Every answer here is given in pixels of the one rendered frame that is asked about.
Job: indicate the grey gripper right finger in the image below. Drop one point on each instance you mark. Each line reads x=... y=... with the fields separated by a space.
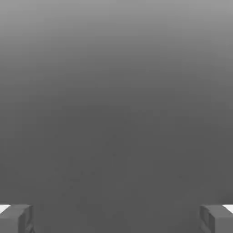
x=220 y=219

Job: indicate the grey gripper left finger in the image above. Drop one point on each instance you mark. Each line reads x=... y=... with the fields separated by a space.
x=12 y=218

